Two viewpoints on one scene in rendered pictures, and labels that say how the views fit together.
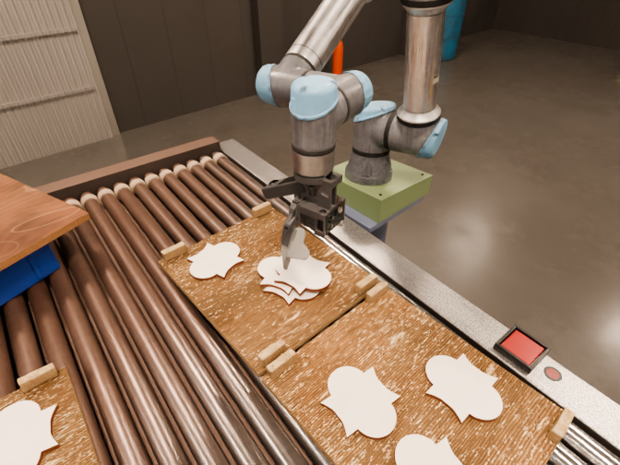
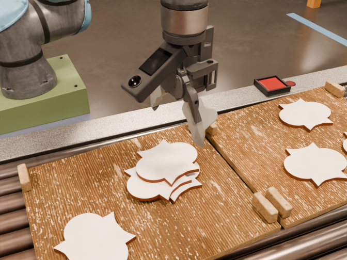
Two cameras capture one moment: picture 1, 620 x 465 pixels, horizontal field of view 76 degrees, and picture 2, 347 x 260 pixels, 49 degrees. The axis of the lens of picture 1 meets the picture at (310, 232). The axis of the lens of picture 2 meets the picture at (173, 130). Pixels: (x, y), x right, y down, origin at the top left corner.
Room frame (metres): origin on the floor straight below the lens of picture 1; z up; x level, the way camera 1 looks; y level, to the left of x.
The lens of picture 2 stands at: (0.47, 0.57, 1.49)
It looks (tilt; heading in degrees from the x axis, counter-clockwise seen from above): 38 degrees down; 287
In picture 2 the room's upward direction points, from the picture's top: straight up
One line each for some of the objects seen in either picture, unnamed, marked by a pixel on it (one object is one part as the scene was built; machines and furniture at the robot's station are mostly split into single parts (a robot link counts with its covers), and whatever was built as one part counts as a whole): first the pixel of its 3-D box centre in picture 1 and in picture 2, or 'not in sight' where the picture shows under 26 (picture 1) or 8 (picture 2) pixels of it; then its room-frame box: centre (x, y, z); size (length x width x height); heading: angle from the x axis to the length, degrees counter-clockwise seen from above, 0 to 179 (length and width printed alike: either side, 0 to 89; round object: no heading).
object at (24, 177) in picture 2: (261, 209); (24, 177); (0.91, 0.14, 0.95); 0.06 x 0.02 x 0.03; 132
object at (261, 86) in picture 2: (521, 348); (271, 85); (0.47, -0.42, 0.92); 0.08 x 0.08 x 0.02; 38
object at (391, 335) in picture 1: (410, 399); (309, 142); (0.36, -0.18, 0.93); 0.41 x 0.35 x 0.02; 42
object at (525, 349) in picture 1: (521, 348); (271, 85); (0.47, -0.42, 0.92); 0.06 x 0.06 x 0.01; 38
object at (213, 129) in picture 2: (376, 292); (208, 124); (0.60, -0.15, 0.95); 0.06 x 0.02 x 0.03; 132
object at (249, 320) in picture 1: (266, 273); (140, 199); (0.68, 0.10, 0.93); 0.41 x 0.35 x 0.02; 42
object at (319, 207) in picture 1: (315, 198); (186, 60); (0.62, -0.01, 1.18); 0.09 x 0.08 x 0.12; 54
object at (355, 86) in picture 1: (336, 96); not in sight; (0.72, -0.05, 1.34); 0.11 x 0.11 x 0.08; 57
